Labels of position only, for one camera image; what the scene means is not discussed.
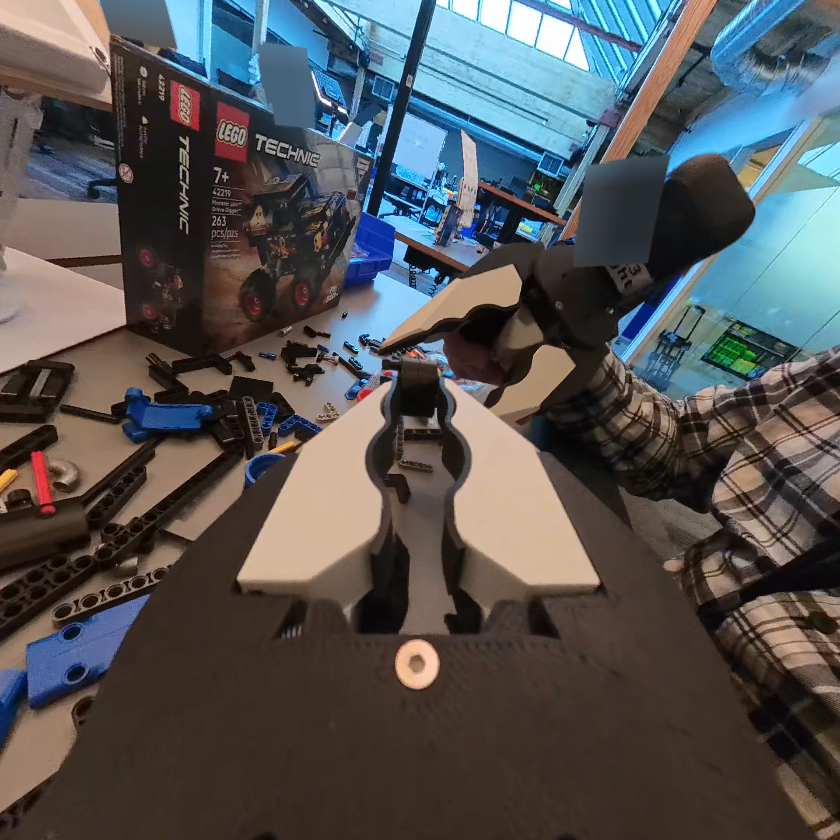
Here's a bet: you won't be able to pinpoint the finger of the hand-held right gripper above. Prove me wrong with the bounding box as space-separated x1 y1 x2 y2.
489 343 581 422
378 263 525 357

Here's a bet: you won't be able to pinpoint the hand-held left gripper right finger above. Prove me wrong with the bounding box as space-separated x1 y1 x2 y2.
441 377 602 634

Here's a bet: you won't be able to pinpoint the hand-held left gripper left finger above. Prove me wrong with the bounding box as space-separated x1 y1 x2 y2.
236 381 411 634

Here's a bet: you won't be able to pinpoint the black connector assembly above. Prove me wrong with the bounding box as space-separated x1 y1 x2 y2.
382 354 444 417

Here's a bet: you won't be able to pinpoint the person's right forearm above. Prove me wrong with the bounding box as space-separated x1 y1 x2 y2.
541 351 742 516

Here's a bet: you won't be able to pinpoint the grey desk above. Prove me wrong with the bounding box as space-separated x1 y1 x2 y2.
0 197 473 808

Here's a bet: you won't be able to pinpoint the person's right hand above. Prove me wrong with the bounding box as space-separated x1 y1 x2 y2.
443 325 509 388

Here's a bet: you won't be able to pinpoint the blue wheel rim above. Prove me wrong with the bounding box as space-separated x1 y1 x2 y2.
244 454 286 490

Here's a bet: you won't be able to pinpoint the black hand trolley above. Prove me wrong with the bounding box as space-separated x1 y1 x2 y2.
650 305 706 388

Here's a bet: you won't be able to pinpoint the blue bin of plastic bags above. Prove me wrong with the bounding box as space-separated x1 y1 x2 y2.
344 211 396 288

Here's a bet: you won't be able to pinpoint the tan cardboard sheet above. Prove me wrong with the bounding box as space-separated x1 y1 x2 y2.
458 130 480 217

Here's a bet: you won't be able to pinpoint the long grey beam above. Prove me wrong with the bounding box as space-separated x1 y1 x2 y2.
239 395 263 457

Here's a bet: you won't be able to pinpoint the white board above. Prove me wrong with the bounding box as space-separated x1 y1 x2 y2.
390 113 448 178

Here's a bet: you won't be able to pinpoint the scattered small pins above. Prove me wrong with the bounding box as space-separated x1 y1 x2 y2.
259 308 388 382

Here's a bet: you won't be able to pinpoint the green lit screen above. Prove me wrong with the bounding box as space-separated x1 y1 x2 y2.
701 322 798 382

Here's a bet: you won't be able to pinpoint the blue folded panel piece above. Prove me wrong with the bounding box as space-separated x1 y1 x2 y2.
121 387 214 442

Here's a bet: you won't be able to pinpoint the long black beam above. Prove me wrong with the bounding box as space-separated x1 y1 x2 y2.
0 446 244 641

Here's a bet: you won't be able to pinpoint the black bent beam with pins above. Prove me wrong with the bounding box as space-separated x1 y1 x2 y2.
146 351 256 388

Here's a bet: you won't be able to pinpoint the black floor pole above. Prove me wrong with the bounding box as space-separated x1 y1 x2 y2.
366 0 437 217

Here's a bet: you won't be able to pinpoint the dark grey nine-hole beam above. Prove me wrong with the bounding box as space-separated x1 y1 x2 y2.
52 566 173 623

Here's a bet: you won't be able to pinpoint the glass skylight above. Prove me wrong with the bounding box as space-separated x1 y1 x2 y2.
433 0 670 73

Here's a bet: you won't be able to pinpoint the black curved panel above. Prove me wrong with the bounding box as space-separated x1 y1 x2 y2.
0 499 91 572

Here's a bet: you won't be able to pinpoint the blue rectangular panel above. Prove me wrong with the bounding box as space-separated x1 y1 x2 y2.
26 594 152 710

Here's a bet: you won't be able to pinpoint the monster truck toy box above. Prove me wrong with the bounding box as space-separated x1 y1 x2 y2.
110 36 375 355

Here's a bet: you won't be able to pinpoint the red axle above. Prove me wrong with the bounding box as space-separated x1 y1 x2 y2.
29 451 56 516

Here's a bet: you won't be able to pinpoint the thin black beam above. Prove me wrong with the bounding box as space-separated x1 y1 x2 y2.
0 425 59 470

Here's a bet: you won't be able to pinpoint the blue curved panel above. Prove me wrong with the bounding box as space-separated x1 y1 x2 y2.
0 668 28 749

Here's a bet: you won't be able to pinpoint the black bent frame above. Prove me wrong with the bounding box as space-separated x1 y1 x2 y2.
281 340 326 385

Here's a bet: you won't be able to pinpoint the wooden support post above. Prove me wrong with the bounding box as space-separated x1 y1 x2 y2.
561 0 719 240

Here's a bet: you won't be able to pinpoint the black shoulder strap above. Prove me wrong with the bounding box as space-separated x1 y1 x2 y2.
696 538 840 624

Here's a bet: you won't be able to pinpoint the black frame piece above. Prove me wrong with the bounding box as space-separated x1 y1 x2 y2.
0 360 76 424

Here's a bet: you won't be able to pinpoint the silver air duct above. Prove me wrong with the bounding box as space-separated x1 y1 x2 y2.
712 0 840 93

